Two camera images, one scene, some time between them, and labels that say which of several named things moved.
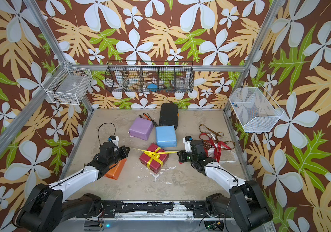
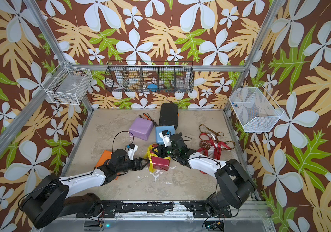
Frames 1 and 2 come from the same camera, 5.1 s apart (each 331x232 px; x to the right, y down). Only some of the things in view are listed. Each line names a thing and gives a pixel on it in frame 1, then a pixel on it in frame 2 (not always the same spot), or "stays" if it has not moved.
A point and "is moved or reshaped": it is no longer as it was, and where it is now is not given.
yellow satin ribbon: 156,155 is moved or reshaped
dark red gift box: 154,158 is moved or reshaped
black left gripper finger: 123,152 -> 137,164
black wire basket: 149,76 stays
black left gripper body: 112,160 -> 127,166
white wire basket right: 257,112 stays
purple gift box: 141,128 stays
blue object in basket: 153,87 stays
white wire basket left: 67,85 stays
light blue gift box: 166,136 stays
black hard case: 169,115 stays
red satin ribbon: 218,147 stays
